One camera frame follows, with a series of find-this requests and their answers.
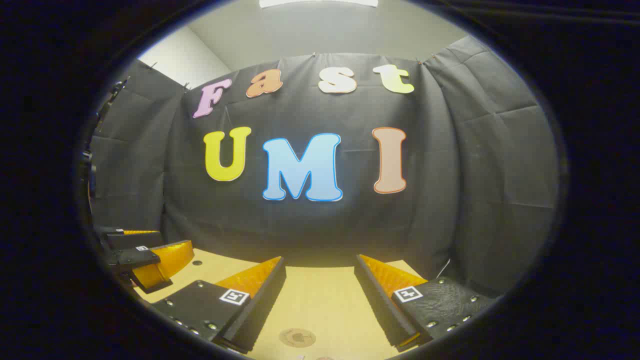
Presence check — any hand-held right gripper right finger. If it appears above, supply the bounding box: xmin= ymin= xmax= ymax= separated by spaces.
xmin=354 ymin=254 xmax=498 ymax=353

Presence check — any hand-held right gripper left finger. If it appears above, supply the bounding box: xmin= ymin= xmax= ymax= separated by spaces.
xmin=150 ymin=256 xmax=287 ymax=355

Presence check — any round cork coaster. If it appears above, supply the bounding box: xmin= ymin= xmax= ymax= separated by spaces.
xmin=278 ymin=327 xmax=317 ymax=349

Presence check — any wooden desktop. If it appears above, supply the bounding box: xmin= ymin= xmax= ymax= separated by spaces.
xmin=134 ymin=247 xmax=426 ymax=360

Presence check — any black backdrop cloth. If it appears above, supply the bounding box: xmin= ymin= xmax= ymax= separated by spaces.
xmin=87 ymin=35 xmax=561 ymax=301

